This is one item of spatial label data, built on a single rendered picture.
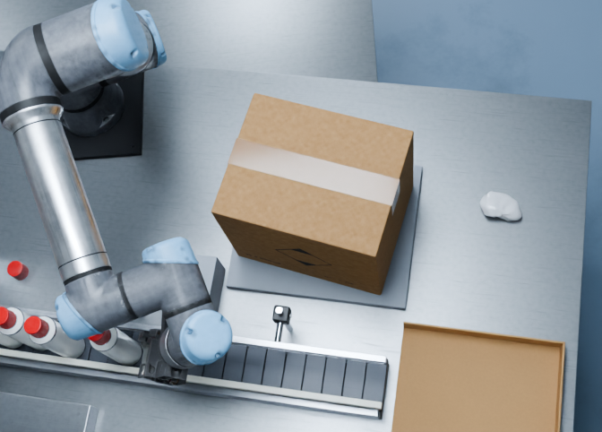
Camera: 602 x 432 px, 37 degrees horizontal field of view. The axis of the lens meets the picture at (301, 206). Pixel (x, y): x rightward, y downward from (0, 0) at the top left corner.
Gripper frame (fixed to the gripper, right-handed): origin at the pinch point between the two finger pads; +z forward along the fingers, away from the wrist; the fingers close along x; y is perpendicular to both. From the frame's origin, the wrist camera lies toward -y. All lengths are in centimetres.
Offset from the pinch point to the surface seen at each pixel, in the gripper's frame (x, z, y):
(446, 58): 89, 64, -117
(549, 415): 71, -22, 0
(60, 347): -14.6, 10.3, 2.4
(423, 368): 50, -10, -5
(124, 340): -4.8, 2.7, -0.2
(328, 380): 32.8, -5.2, 0.3
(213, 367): 13.7, 5.9, 0.9
